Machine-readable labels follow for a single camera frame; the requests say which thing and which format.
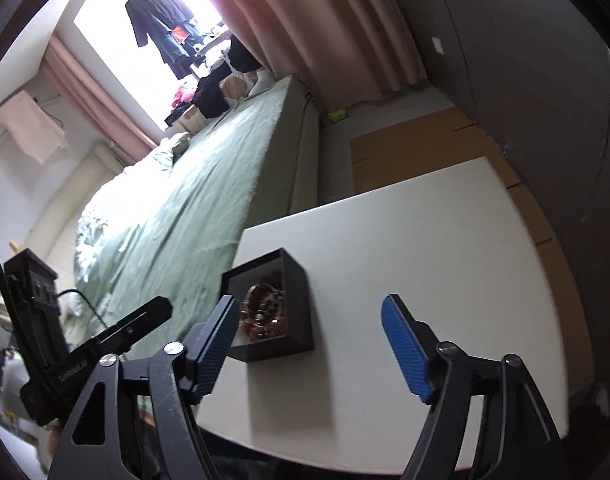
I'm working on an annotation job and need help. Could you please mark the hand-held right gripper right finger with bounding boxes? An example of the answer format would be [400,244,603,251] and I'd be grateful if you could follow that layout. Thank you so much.
[381,293,567,480]

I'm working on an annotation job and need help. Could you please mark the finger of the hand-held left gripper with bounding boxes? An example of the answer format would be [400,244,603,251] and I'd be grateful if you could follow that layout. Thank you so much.
[84,295,174,361]

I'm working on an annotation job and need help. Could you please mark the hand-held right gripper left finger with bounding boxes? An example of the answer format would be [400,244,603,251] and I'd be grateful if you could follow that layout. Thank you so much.
[47,294,242,480]

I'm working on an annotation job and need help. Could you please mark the pile of beaded bracelets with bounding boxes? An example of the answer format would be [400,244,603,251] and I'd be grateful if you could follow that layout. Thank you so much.
[239,271,289,344]

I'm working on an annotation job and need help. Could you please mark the metal watch band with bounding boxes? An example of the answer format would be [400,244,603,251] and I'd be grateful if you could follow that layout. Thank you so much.
[247,284,287,319]

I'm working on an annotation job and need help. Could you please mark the black jewelry box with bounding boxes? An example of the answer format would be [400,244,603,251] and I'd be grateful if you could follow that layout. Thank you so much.
[220,247,316,364]

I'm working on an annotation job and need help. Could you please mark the pale patterned duvet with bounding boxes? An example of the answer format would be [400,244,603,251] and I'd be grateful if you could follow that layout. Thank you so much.
[75,131,192,283]

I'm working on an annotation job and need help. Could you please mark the bed with green sheet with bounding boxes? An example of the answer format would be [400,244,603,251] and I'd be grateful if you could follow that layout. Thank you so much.
[75,74,321,361]

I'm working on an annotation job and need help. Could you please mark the pink hanging towel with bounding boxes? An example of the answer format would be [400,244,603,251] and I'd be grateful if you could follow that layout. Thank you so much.
[0,90,70,166]

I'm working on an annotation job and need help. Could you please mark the pink curtain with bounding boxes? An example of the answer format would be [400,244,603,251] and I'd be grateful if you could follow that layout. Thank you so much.
[200,0,430,112]
[38,36,159,167]

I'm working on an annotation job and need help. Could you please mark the flat brown cardboard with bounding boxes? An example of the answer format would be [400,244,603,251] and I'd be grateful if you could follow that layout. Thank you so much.
[349,105,600,397]

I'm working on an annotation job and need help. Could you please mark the pink red cloth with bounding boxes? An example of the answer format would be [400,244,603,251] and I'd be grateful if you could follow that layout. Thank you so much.
[171,84,198,110]

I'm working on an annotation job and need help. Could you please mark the pile of black clothes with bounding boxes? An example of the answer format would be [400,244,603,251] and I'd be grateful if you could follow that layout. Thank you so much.
[164,34,264,127]

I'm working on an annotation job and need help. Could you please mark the beige pillow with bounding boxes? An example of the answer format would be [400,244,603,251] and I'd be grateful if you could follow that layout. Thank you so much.
[219,71,272,103]

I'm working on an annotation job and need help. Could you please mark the hanging dark clothes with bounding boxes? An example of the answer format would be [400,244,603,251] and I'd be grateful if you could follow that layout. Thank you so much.
[124,0,210,80]

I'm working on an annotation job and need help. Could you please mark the black cable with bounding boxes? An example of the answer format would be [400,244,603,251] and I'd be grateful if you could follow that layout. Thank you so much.
[55,287,108,331]

